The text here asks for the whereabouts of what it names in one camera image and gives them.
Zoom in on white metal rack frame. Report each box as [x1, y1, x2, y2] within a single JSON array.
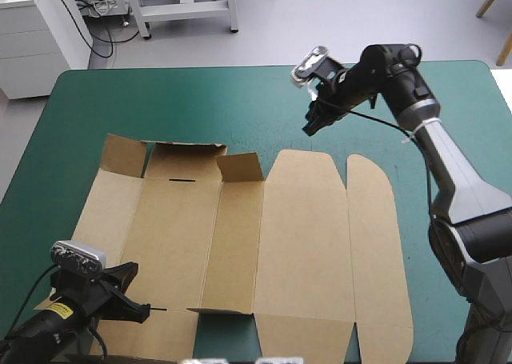
[[126, 0, 241, 42]]

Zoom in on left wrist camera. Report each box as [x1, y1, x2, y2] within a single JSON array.
[[50, 240, 108, 278]]

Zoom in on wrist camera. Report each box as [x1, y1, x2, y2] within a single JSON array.
[[50, 240, 108, 278], [290, 46, 330, 88]]

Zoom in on brown cardboard box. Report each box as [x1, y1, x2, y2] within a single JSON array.
[[71, 134, 415, 364]]

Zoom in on black floor cable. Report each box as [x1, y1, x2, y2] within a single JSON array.
[[39, 0, 139, 59]]

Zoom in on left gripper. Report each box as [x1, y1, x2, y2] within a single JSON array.
[[50, 261, 152, 325]]

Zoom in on white table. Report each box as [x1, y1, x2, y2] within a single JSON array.
[[490, 68, 512, 115]]

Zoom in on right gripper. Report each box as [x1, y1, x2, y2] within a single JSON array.
[[302, 55, 379, 137]]

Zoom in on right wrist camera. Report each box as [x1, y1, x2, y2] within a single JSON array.
[[290, 46, 330, 88]]

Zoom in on white drawer cabinet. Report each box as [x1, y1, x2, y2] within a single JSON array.
[[0, 0, 94, 101]]

